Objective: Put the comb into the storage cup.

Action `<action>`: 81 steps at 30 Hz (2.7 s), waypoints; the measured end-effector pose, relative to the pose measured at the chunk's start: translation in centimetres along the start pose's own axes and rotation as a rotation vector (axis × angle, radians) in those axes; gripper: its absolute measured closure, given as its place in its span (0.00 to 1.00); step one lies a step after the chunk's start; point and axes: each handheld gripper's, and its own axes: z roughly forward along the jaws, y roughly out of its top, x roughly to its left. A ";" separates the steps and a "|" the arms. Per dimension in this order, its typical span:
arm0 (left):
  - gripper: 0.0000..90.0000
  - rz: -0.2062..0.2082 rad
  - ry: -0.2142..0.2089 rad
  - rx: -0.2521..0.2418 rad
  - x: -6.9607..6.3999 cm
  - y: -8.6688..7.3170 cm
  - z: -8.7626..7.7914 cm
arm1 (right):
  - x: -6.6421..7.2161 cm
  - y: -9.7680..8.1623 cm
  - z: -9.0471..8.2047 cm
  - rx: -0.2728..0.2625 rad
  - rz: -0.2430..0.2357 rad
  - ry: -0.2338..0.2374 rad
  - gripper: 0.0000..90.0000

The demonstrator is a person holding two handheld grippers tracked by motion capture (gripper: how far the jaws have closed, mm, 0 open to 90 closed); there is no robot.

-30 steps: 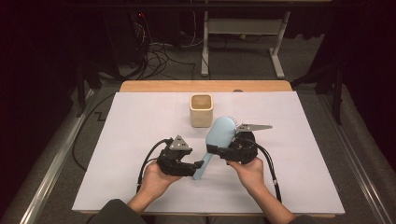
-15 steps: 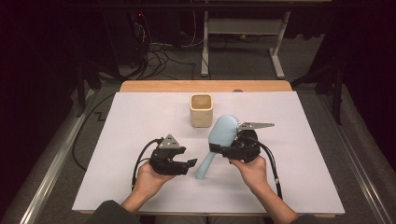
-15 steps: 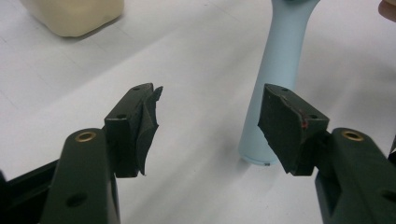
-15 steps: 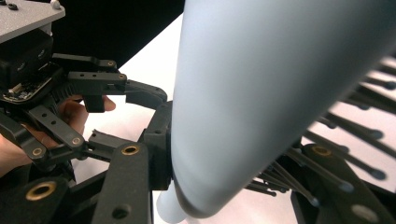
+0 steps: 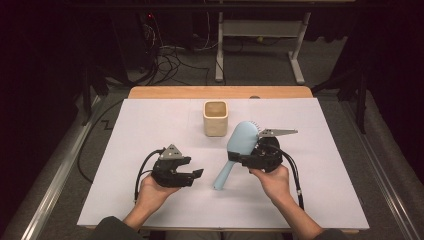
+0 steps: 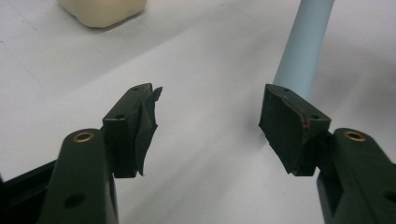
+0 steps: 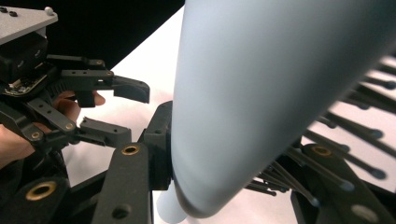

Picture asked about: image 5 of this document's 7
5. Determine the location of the white paper sheet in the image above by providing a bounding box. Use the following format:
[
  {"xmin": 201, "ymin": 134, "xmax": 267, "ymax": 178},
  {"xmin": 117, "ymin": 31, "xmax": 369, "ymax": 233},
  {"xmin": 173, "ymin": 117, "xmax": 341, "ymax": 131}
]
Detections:
[{"xmin": 77, "ymin": 97, "xmax": 370, "ymax": 232}]

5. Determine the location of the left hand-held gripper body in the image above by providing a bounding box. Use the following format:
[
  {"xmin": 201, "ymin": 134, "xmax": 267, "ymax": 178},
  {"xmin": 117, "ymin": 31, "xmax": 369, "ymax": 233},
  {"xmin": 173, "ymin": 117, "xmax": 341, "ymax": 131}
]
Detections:
[{"xmin": 151, "ymin": 143, "xmax": 195, "ymax": 188}]

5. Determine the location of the person's left hand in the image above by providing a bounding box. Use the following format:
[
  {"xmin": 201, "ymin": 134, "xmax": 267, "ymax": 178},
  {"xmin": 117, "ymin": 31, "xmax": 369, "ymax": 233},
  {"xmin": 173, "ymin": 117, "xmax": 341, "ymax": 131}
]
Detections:
[{"xmin": 134, "ymin": 173, "xmax": 182, "ymax": 217}]

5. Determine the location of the white metal desk frame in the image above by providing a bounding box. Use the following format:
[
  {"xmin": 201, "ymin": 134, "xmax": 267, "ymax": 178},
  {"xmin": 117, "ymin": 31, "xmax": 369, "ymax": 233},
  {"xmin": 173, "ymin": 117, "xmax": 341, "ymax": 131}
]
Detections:
[{"xmin": 214, "ymin": 11, "xmax": 313, "ymax": 86}]

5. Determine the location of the black metal stand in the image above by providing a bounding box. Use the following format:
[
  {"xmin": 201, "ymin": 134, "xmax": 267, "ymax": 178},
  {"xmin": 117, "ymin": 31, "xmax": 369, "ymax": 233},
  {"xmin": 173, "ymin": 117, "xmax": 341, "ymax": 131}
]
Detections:
[
  {"xmin": 79, "ymin": 64, "xmax": 111, "ymax": 126},
  {"xmin": 311, "ymin": 66, "xmax": 370, "ymax": 135}
]

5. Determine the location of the tangle of floor cables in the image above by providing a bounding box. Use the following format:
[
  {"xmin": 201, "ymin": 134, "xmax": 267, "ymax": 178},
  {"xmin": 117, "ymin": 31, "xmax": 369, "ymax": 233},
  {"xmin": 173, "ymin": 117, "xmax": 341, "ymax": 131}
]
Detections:
[{"xmin": 143, "ymin": 13, "xmax": 214, "ymax": 86}]

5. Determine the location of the beige square cup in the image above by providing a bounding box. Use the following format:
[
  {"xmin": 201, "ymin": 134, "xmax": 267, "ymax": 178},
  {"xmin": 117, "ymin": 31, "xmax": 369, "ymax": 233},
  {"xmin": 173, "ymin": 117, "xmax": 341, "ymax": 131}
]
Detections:
[{"xmin": 202, "ymin": 100, "xmax": 230, "ymax": 138}]

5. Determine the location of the long black floor cable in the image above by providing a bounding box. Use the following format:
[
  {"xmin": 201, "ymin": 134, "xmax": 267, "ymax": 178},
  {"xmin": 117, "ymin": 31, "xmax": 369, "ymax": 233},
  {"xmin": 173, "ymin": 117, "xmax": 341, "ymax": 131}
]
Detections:
[{"xmin": 77, "ymin": 98, "xmax": 125, "ymax": 184}]

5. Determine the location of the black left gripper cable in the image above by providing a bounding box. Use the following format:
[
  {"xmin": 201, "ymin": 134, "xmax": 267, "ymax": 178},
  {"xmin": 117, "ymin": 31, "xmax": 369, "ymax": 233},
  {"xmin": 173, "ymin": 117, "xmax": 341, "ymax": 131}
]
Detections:
[{"xmin": 134, "ymin": 148, "xmax": 166, "ymax": 204}]

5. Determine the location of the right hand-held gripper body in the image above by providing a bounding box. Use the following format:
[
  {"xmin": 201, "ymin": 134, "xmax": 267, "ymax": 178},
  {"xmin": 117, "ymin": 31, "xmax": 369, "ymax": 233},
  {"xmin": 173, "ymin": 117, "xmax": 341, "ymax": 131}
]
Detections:
[{"xmin": 239, "ymin": 128, "xmax": 299, "ymax": 174}]

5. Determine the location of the dark computer tower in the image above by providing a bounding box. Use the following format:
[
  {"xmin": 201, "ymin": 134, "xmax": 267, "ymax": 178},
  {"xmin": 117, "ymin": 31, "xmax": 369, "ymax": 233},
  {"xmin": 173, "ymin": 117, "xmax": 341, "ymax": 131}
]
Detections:
[{"xmin": 111, "ymin": 11, "xmax": 160, "ymax": 73}]

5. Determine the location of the aluminium floor rail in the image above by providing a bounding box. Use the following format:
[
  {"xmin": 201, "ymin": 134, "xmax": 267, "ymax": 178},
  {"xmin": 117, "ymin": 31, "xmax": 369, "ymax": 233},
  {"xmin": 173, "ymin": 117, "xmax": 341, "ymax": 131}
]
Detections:
[
  {"xmin": 2, "ymin": 94, "xmax": 105, "ymax": 240},
  {"xmin": 338, "ymin": 99, "xmax": 424, "ymax": 240}
]

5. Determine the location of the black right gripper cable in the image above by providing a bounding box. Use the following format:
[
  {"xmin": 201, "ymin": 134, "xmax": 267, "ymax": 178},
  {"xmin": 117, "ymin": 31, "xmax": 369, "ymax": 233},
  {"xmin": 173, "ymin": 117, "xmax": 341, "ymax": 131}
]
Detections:
[{"xmin": 269, "ymin": 143, "xmax": 305, "ymax": 212}]

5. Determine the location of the person's right hand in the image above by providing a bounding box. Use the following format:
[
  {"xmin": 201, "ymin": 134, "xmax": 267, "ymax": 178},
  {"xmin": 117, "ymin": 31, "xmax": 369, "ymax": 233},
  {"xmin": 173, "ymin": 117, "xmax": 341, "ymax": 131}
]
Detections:
[{"xmin": 249, "ymin": 164, "xmax": 292, "ymax": 205}]

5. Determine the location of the light blue hairbrush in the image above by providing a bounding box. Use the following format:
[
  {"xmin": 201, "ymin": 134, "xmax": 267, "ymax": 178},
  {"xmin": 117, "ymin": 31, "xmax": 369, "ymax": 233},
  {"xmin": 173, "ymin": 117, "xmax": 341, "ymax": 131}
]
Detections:
[{"xmin": 212, "ymin": 120, "xmax": 264, "ymax": 192}]

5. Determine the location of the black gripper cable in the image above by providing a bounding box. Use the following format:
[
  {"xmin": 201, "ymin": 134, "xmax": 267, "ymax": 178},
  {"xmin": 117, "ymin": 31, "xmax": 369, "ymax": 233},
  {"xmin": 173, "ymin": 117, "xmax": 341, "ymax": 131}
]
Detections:
[
  {"xmin": 134, "ymin": 148, "xmax": 166, "ymax": 204},
  {"xmin": 269, "ymin": 143, "xmax": 305, "ymax": 212}
]

